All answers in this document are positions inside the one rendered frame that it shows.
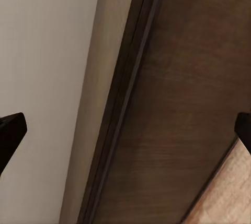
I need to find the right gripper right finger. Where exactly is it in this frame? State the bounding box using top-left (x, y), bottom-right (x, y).
top-left (234, 112), bottom-right (251, 154)

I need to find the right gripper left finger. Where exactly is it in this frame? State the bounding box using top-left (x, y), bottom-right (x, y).
top-left (0, 112), bottom-right (27, 175)

